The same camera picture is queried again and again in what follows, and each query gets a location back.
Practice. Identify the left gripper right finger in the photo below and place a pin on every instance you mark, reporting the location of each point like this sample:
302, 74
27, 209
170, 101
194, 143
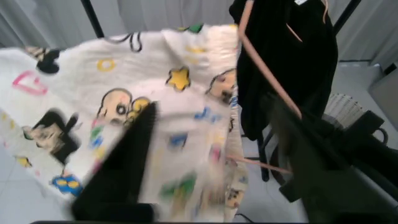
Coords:
326, 193

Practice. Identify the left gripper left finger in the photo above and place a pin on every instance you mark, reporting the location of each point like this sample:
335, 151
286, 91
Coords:
118, 186

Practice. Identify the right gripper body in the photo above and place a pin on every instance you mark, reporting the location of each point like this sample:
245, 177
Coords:
379, 165

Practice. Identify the cream printed garment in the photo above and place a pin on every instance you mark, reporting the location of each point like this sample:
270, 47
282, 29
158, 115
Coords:
155, 93

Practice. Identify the black garment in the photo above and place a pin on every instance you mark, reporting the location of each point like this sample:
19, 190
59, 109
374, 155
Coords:
295, 68

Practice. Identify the white laundry basket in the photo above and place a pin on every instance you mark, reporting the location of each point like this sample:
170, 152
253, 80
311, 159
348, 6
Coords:
342, 109

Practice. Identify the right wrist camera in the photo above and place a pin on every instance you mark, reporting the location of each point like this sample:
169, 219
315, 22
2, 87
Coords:
360, 124

